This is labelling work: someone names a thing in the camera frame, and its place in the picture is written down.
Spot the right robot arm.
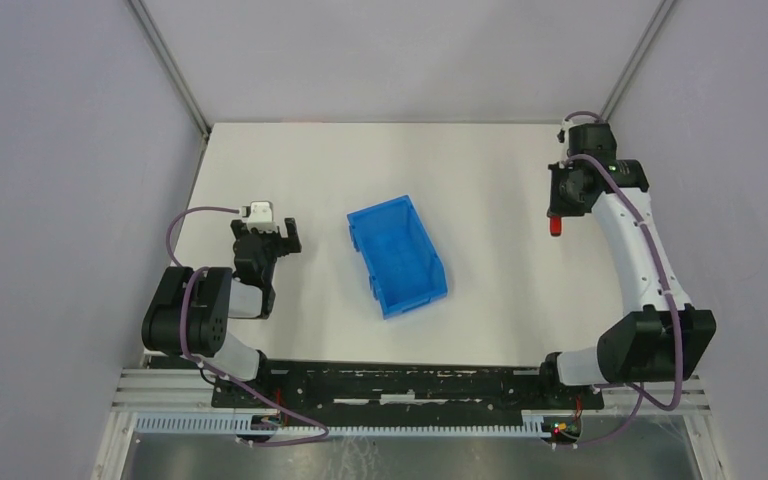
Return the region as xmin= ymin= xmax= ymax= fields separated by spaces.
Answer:
xmin=546 ymin=115 xmax=717 ymax=389

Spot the blue plastic storage bin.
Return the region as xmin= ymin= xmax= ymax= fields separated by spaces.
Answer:
xmin=347 ymin=195 xmax=448 ymax=319

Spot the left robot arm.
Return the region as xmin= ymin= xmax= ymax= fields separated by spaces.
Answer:
xmin=141 ymin=217 xmax=302 ymax=381

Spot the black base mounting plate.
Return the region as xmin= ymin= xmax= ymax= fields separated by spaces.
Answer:
xmin=210 ymin=358 xmax=605 ymax=429

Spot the right corner aluminium post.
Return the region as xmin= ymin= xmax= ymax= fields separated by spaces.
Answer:
xmin=600 ymin=0 xmax=680 ymax=121

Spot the white slotted cable duct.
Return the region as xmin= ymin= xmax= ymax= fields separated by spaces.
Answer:
xmin=134 ymin=412 xmax=550 ymax=439

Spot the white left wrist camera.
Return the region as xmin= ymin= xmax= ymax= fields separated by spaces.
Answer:
xmin=240 ymin=201 xmax=278 ymax=233

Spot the left corner aluminium post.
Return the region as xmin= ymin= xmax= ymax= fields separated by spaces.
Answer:
xmin=124 ymin=0 xmax=212 ymax=142

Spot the red handled screwdriver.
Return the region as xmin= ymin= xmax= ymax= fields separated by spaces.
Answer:
xmin=549 ymin=215 xmax=563 ymax=237

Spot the aluminium front frame rail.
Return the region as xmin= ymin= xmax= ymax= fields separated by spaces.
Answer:
xmin=112 ymin=369 xmax=712 ymax=416

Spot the corner aluminium post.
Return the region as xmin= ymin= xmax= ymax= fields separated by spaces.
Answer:
xmin=124 ymin=0 xmax=212 ymax=142
xmin=600 ymin=0 xmax=680 ymax=121

